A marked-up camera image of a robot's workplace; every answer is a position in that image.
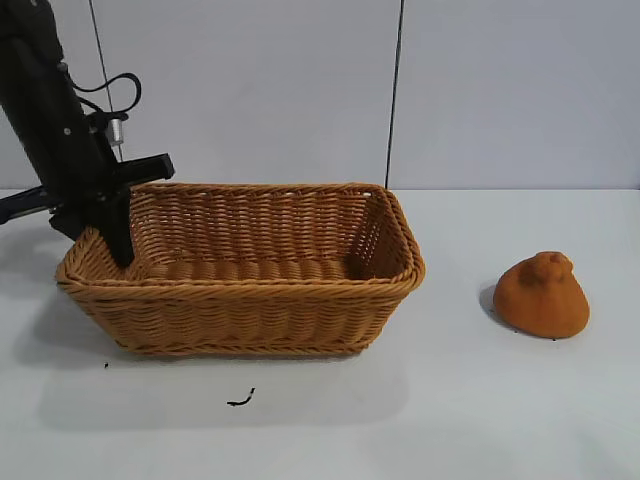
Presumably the woven wicker basket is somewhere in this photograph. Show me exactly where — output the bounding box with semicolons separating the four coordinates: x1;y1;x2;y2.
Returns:
54;181;428;358

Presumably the black looped cable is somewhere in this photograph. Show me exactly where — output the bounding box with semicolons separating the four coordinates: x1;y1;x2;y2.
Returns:
58;62;143;121

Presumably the orange fruit with knob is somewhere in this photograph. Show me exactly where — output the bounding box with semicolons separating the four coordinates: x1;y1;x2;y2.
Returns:
492;251;592;342

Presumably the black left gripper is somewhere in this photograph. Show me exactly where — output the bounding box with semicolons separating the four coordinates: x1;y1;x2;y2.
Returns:
0;117;175;269

